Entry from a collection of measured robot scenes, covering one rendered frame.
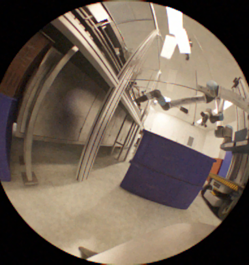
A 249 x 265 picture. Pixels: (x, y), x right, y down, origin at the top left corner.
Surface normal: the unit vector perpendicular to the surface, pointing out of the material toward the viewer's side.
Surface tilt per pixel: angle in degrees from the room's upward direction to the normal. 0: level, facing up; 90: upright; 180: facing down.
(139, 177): 90
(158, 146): 90
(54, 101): 90
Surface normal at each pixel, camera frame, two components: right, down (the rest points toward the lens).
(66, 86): 0.87, 0.36
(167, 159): -0.31, -0.15
